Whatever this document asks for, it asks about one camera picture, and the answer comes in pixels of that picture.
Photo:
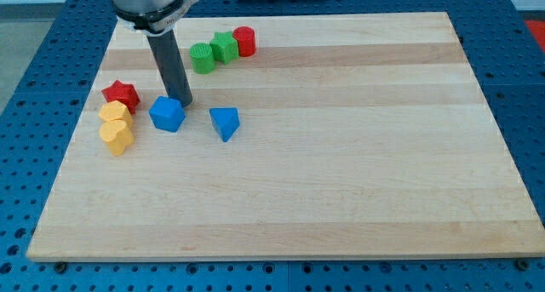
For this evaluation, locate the red star block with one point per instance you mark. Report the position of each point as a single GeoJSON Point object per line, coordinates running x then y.
{"type": "Point", "coordinates": [123, 92]}

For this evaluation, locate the blue triangle block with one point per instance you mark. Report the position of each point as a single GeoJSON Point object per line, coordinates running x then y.
{"type": "Point", "coordinates": [225, 121]}

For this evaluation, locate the yellow heart block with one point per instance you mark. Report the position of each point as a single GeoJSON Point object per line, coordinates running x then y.
{"type": "Point", "coordinates": [117, 136]}

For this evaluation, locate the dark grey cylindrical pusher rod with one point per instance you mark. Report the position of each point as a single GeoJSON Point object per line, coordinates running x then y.
{"type": "Point", "coordinates": [171, 69]}

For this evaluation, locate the green star block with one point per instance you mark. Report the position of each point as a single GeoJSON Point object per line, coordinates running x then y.
{"type": "Point", "coordinates": [224, 47]}

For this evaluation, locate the green cylinder block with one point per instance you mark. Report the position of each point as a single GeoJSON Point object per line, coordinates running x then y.
{"type": "Point", "coordinates": [202, 57]}

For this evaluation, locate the light wooden board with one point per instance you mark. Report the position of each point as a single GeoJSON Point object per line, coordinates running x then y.
{"type": "Point", "coordinates": [361, 137]}

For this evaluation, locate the red cylinder block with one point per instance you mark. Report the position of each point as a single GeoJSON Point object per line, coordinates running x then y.
{"type": "Point", "coordinates": [245, 37]}

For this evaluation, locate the yellow hexagon block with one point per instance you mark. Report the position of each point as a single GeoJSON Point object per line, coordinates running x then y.
{"type": "Point", "coordinates": [115, 110]}

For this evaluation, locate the blue cube block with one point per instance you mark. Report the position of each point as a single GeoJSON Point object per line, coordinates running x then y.
{"type": "Point", "coordinates": [167, 114]}

